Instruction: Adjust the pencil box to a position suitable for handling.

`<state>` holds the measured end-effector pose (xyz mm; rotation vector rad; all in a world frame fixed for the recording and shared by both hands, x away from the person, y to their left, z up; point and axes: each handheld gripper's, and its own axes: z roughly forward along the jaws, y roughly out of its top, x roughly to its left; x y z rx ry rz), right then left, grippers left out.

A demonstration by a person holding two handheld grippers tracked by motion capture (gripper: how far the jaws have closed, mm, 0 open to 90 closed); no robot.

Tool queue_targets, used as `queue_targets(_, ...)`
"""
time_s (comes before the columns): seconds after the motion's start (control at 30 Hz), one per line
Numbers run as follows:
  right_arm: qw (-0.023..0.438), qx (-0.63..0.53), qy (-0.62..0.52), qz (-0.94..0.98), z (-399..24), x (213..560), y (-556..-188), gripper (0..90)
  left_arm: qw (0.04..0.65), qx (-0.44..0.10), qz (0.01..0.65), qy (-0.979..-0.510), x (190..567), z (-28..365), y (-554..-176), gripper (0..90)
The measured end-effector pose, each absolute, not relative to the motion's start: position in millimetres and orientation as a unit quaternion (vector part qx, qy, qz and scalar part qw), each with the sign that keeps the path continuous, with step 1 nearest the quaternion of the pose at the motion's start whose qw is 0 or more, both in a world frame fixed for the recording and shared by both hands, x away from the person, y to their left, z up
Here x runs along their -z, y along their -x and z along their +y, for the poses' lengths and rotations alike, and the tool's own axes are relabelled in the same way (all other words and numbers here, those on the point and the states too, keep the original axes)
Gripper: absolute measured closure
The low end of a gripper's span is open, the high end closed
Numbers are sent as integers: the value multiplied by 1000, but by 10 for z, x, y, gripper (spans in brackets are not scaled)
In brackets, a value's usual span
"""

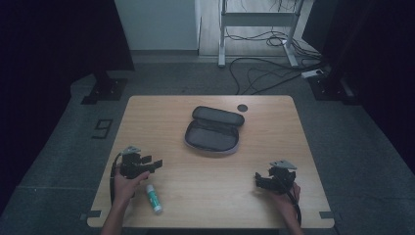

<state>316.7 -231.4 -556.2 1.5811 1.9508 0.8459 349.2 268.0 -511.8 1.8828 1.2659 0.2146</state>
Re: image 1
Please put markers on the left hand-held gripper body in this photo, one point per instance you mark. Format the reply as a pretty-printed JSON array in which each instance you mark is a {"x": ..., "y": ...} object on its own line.
[{"x": 129, "y": 164}]

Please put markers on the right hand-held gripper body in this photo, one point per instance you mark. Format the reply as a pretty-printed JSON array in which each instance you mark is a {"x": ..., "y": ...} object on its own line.
[{"x": 282, "y": 176}]

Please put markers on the person's left hand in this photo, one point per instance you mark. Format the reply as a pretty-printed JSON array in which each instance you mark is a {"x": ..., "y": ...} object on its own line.
[{"x": 125, "y": 187}]

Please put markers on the person's right hand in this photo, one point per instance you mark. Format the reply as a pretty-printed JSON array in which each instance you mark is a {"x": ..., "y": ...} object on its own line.
[{"x": 284, "y": 199}]

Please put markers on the white and green glue stick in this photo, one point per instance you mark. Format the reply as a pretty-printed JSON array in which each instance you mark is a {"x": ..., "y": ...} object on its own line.
[{"x": 153, "y": 199}]

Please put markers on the open dark grey pencil case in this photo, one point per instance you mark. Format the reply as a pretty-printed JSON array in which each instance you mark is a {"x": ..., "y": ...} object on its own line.
[{"x": 213, "y": 132}]

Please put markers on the black round table cap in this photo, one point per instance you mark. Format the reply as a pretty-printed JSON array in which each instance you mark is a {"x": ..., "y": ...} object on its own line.
[{"x": 242, "y": 108}]

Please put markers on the black stand base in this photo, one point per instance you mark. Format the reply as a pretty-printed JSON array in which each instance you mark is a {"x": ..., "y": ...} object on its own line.
[
  {"x": 332, "y": 88},
  {"x": 106, "y": 89}
]

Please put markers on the white power strip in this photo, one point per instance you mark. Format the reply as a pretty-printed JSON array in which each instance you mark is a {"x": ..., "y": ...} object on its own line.
[{"x": 312, "y": 73}]

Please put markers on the dark curtain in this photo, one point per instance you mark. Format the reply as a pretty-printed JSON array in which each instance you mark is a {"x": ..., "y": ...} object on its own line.
[
  {"x": 375, "y": 65},
  {"x": 49, "y": 65}
]

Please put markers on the white metal desk frame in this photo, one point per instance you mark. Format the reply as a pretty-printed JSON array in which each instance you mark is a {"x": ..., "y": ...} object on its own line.
[{"x": 257, "y": 19}]

